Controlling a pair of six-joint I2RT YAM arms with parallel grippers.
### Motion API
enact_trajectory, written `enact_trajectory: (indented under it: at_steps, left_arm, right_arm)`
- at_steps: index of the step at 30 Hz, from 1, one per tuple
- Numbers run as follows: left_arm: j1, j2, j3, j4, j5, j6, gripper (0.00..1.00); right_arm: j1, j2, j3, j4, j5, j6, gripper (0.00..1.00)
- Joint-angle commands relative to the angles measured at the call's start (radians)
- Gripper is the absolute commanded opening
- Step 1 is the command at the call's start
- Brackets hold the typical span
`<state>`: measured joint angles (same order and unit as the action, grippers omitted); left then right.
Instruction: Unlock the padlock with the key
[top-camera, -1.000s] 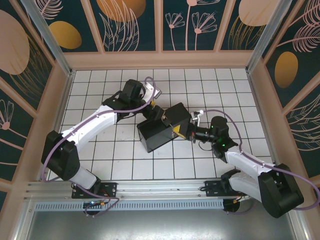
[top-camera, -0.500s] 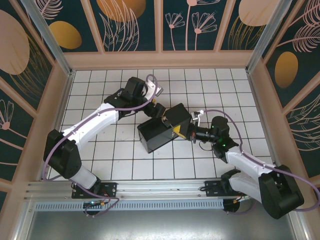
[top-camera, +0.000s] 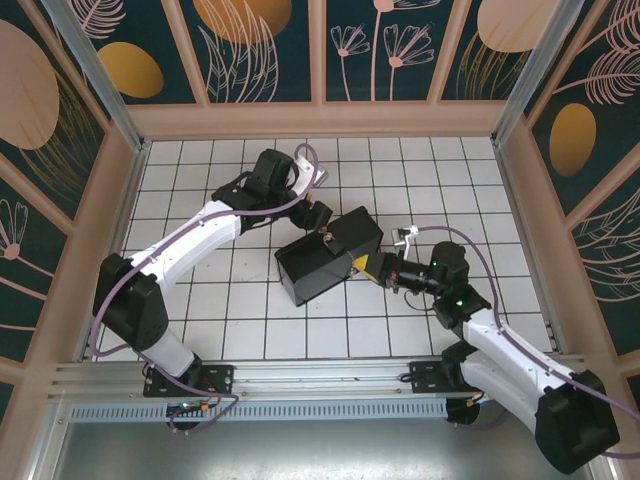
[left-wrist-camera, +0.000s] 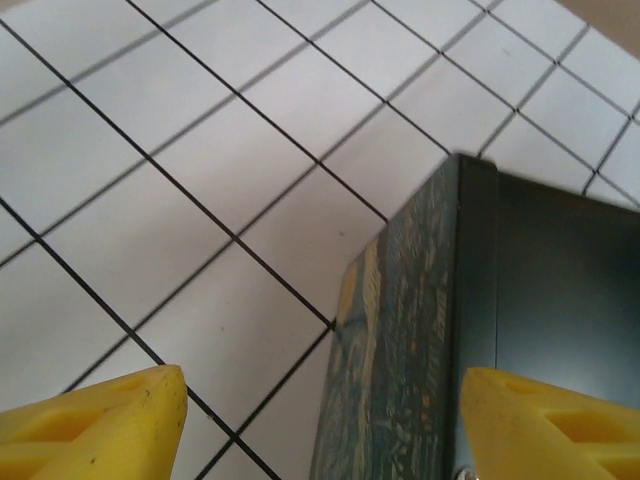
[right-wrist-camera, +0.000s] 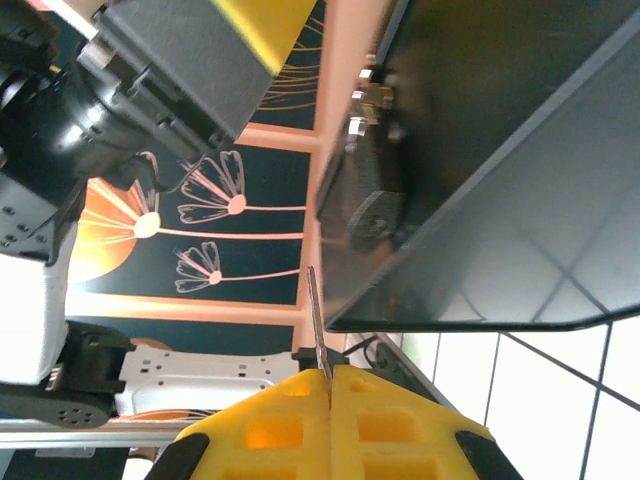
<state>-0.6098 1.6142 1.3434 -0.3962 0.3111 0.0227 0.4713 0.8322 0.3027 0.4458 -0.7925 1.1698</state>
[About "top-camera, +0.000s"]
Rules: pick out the starry night painted box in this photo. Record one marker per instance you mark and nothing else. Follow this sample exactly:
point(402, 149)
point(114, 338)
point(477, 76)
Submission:
point(315, 270)

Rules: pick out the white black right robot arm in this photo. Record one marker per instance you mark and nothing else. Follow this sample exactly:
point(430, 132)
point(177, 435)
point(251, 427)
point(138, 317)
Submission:
point(500, 345)

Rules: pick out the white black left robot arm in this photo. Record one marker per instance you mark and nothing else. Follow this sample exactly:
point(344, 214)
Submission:
point(190, 235)

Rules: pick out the aluminium side edge strip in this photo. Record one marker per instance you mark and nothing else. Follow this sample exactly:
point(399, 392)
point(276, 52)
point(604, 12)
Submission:
point(515, 200)
point(131, 200)

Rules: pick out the grey metal sheet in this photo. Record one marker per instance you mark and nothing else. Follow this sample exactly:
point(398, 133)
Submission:
point(320, 450)

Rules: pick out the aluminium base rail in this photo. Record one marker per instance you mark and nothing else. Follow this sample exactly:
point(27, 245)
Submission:
point(320, 377)

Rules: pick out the aluminium corner post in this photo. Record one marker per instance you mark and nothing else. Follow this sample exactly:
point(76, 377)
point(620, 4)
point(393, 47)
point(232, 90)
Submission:
point(540, 65)
point(95, 65)

